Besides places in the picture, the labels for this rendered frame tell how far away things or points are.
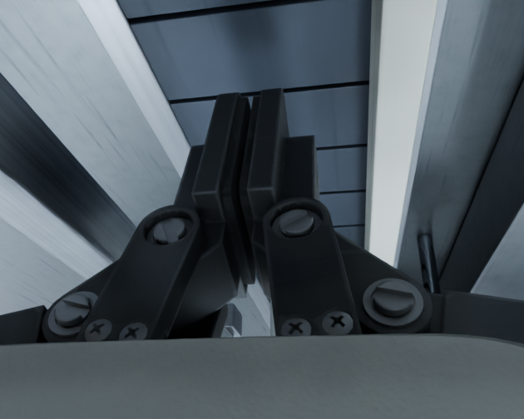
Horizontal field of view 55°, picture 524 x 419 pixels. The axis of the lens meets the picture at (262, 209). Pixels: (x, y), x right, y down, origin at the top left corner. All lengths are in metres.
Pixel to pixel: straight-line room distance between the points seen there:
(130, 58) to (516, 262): 0.27
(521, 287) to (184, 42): 0.31
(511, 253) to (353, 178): 0.14
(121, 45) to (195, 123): 0.04
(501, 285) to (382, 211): 0.22
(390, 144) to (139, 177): 0.22
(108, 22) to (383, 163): 0.10
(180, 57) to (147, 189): 0.19
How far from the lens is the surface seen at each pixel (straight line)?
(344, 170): 0.23
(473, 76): 0.27
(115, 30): 0.18
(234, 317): 0.41
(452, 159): 0.33
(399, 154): 0.16
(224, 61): 0.18
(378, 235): 0.21
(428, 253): 0.42
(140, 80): 0.19
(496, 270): 0.37
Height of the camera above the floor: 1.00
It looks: 28 degrees down
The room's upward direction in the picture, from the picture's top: 179 degrees counter-clockwise
